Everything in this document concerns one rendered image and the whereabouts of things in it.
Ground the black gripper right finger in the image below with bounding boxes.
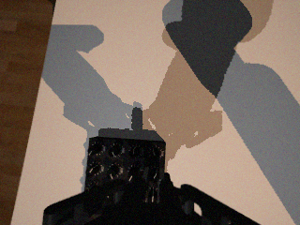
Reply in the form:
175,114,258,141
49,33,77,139
157,168,261,225

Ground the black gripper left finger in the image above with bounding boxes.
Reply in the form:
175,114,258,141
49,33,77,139
42,167,150,225

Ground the black knob box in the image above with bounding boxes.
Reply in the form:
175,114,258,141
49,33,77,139
84,137,166,203

